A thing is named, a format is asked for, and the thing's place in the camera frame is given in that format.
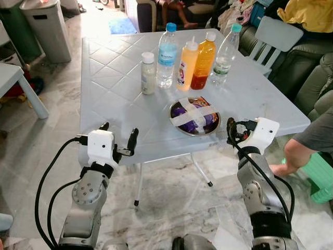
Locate white plastic table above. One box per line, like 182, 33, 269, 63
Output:
79, 29, 312, 207

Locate white tape cross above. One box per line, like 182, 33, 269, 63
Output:
171, 104, 217, 129

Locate round steel plate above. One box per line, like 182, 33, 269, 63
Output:
168, 96, 222, 138

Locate purple snack packet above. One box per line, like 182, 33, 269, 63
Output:
171, 98, 219, 132

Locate person's leg in grey shorts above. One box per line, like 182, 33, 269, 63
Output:
269, 107, 333, 178

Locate small white bottle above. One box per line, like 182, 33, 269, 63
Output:
141, 52, 157, 96

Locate clear bottle teal cap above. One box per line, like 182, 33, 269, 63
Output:
212, 23, 243, 86

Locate orange bottle with nozzle cap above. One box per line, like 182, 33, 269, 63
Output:
176, 36, 200, 93

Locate orange juice bottle white cap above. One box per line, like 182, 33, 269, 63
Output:
190, 31, 217, 91

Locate green sofa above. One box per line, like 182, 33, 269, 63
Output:
237, 25, 333, 121

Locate green plastic stool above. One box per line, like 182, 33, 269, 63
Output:
283, 151, 333, 204

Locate blue cap water bottle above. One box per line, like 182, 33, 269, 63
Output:
157, 22, 179, 90

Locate grey robot left leg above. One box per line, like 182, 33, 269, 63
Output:
101, 239, 131, 250

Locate grey robot leg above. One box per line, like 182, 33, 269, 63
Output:
171, 234, 217, 250
101, 239, 131, 250

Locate red object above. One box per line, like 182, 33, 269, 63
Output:
0, 78, 45, 101

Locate blue floor mat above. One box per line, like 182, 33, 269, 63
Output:
108, 17, 137, 35

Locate pale blue small chair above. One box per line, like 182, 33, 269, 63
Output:
248, 16, 304, 77

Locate grey plastic bin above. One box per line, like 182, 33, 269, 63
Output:
20, 0, 73, 64

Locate grey robot right leg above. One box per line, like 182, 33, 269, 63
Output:
171, 234, 217, 250

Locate mixed clothes pile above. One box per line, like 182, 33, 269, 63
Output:
217, 0, 281, 35

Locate dark sofa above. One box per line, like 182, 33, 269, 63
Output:
124, 0, 222, 33

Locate dark green bin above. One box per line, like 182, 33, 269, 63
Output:
0, 4, 42, 65

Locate seated person's bare legs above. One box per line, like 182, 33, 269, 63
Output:
155, 0, 199, 30

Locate yellow cloth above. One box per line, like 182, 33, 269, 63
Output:
276, 0, 333, 34

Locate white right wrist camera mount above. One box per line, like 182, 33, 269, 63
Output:
244, 117, 281, 155

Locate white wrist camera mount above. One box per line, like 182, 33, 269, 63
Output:
86, 129, 117, 169
244, 117, 281, 155

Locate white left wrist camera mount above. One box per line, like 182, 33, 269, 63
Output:
86, 129, 117, 169

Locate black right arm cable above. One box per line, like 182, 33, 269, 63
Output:
227, 130, 296, 223

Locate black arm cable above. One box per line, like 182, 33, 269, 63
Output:
227, 130, 296, 223
34, 135, 89, 249
48, 178, 82, 248

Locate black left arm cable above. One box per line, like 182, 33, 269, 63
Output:
48, 178, 82, 248
34, 135, 89, 249

